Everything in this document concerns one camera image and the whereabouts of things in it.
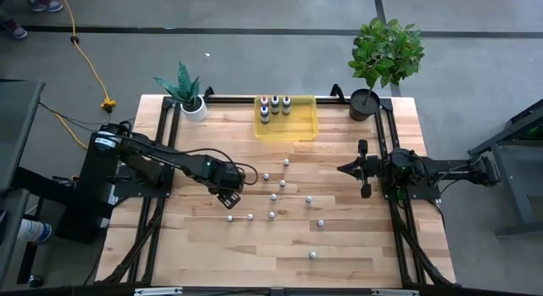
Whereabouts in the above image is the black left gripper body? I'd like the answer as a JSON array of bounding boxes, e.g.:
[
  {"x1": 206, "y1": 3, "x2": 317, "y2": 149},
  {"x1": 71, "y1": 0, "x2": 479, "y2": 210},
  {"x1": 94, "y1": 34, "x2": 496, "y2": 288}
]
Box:
[{"x1": 207, "y1": 159, "x2": 246, "y2": 210}]

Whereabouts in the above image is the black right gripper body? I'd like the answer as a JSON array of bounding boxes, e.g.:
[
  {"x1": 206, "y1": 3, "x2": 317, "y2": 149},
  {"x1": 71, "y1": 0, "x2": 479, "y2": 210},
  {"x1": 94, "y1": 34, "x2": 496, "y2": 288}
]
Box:
[{"x1": 358, "y1": 138, "x2": 385, "y2": 199}]

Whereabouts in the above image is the yellow translucent plastic tray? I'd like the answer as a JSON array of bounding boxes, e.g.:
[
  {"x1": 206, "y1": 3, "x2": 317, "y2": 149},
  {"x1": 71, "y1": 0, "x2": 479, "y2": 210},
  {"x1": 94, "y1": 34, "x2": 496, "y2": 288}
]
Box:
[{"x1": 253, "y1": 94, "x2": 319, "y2": 142}]

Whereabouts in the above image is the snake plant in white pot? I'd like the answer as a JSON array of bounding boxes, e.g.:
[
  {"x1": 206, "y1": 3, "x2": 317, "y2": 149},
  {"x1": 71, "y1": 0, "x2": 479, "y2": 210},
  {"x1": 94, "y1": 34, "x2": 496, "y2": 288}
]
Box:
[{"x1": 153, "y1": 61, "x2": 209, "y2": 122}]

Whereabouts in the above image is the leafy plant in black pot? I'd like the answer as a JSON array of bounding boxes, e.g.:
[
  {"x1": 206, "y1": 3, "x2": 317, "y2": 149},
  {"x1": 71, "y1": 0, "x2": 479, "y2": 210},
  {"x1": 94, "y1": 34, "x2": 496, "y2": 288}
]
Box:
[{"x1": 347, "y1": 17, "x2": 426, "y2": 122}]

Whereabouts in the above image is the grey metal cart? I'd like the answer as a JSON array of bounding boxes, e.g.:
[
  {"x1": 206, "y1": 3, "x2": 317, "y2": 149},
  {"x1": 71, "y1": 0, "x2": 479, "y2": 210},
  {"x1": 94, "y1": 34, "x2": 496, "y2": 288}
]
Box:
[{"x1": 467, "y1": 98, "x2": 543, "y2": 237}]

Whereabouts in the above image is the black equipment stand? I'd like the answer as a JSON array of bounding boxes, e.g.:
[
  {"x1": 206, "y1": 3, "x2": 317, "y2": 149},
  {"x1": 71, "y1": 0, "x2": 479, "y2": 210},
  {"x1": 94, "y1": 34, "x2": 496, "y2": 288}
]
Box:
[{"x1": 54, "y1": 130, "x2": 126, "y2": 246}]

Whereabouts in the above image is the dark grey side desk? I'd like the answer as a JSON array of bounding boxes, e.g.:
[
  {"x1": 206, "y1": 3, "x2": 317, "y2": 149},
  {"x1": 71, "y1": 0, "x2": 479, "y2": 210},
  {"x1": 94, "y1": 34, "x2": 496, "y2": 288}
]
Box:
[{"x1": 0, "y1": 78, "x2": 47, "y2": 284}]

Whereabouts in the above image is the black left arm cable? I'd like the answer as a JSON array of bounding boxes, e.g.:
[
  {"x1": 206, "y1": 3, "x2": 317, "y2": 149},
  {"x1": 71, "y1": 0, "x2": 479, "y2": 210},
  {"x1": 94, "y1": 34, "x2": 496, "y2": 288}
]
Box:
[{"x1": 182, "y1": 148, "x2": 260, "y2": 187}]

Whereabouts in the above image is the black aluminium table frame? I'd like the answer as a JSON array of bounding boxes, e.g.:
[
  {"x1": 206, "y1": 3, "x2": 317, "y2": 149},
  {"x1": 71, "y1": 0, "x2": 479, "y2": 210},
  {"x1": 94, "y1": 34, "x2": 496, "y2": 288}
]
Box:
[{"x1": 95, "y1": 83, "x2": 458, "y2": 291}]

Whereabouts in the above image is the black cable bundle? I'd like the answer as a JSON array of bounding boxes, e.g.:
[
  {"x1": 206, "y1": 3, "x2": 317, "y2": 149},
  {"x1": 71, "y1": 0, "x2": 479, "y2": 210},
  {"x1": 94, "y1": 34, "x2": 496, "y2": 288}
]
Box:
[
  {"x1": 101, "y1": 198, "x2": 165, "y2": 284},
  {"x1": 389, "y1": 200, "x2": 457, "y2": 287}
]

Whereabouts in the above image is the silver metal bracket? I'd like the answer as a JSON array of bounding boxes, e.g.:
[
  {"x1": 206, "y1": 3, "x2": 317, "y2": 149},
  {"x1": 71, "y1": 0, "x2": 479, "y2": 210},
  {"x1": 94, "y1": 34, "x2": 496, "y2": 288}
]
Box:
[
  {"x1": 133, "y1": 287, "x2": 183, "y2": 296},
  {"x1": 371, "y1": 288, "x2": 420, "y2": 296}
]

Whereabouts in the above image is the yellow extension cord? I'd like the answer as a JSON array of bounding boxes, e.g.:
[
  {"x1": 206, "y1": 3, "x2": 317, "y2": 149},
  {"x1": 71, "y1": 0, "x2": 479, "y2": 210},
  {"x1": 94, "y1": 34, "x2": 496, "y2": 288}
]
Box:
[{"x1": 53, "y1": 0, "x2": 120, "y2": 151}]

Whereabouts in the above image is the thin black floor cable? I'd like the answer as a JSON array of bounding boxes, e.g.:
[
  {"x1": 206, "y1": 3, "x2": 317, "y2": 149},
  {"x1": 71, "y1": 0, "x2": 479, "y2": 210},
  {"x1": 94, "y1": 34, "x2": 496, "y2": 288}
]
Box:
[{"x1": 37, "y1": 101, "x2": 137, "y2": 132}]

